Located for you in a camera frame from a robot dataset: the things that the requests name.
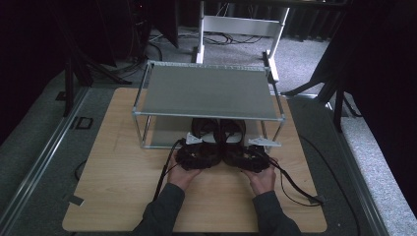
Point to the black tripod stand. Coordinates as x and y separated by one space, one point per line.
331 88
77 75

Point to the white desk frame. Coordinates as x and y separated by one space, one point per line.
241 25

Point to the person's right hand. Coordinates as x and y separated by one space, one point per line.
262 182

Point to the grey tape piece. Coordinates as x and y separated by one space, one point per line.
73 199

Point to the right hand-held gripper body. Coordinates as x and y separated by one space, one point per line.
259 154

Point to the black rectangular floor frame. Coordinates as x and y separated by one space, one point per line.
82 123

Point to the person's left hand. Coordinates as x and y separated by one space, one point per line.
183 177

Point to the metal floor rail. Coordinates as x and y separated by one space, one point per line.
39 157

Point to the black leather shoe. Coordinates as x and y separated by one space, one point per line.
234 126
205 126

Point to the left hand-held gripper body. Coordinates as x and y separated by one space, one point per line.
188 154

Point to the grey two-tier shoe rack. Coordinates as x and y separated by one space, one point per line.
209 91

